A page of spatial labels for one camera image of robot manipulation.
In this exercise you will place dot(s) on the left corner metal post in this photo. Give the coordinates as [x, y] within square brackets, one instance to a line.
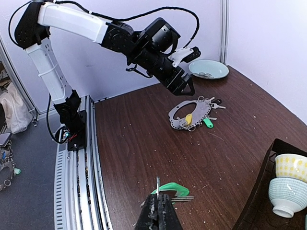
[225, 4]

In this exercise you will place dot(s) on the white bag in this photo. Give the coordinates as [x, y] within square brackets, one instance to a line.
[16, 112]

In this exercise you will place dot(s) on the grey striped bowl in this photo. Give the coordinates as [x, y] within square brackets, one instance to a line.
[287, 195]

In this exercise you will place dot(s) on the green tagged key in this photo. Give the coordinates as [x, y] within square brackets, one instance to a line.
[209, 121]
[176, 192]

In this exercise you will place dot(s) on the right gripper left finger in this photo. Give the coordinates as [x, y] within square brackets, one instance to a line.
[148, 219]

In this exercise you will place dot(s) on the aluminium rail frame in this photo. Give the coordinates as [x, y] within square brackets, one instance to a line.
[79, 196]

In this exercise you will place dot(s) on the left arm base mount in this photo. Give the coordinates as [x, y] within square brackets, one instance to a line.
[73, 120]

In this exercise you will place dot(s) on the yellow tagged key bunch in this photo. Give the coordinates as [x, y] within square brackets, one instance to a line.
[186, 121]

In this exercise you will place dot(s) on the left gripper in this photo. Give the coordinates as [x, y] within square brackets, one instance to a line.
[178, 82]

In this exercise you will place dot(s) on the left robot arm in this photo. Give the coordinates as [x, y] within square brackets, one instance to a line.
[89, 68]

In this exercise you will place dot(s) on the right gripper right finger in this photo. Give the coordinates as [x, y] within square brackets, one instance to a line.
[167, 217]

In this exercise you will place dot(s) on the yellow dotted bowl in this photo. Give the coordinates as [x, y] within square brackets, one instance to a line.
[291, 165]

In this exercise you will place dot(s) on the pale green plate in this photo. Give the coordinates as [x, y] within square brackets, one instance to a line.
[208, 69]

